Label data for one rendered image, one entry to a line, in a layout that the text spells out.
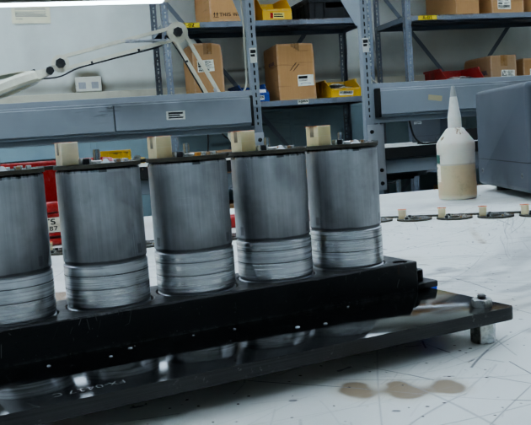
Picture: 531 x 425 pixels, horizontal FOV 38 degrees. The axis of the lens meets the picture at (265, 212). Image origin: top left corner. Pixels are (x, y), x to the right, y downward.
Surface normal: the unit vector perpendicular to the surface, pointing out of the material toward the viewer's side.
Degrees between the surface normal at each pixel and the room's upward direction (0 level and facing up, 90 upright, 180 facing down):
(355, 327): 0
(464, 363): 0
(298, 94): 89
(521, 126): 90
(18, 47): 90
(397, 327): 0
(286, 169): 90
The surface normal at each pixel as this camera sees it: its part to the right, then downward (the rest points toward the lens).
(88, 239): -0.10, 0.10
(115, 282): 0.41, 0.06
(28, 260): 0.70, 0.02
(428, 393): -0.07, -0.99
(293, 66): 0.16, 0.01
